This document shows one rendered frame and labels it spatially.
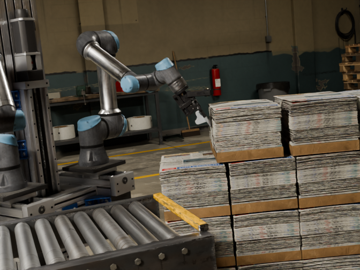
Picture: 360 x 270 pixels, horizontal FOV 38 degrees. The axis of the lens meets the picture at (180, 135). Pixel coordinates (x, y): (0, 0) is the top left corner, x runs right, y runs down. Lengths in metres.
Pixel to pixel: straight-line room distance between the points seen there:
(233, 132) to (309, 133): 0.32
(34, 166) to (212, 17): 7.33
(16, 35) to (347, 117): 1.49
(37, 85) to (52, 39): 6.27
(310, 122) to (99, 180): 1.01
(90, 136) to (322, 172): 1.09
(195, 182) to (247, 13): 7.73
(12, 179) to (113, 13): 6.87
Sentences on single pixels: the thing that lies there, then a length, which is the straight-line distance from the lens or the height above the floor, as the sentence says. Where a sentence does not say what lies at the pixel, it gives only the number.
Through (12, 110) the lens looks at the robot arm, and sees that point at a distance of 1.98.
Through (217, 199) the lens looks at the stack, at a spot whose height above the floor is 0.68.
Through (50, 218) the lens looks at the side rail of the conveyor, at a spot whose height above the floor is 0.79.
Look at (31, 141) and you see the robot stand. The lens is 2.42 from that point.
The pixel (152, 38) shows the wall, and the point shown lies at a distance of 9.04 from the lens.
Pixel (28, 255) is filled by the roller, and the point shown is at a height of 0.80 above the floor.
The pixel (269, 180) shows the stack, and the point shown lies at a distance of 2.25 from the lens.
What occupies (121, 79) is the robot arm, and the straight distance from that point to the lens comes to 2.29.
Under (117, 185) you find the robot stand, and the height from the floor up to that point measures 0.73.
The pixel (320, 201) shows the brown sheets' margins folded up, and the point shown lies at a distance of 2.32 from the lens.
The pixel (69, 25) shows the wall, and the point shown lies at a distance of 8.74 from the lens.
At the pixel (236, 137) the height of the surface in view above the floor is 0.94.
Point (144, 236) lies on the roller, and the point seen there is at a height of 0.80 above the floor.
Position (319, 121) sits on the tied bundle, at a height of 0.97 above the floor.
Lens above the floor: 1.27
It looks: 8 degrees down
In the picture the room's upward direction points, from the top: 5 degrees counter-clockwise
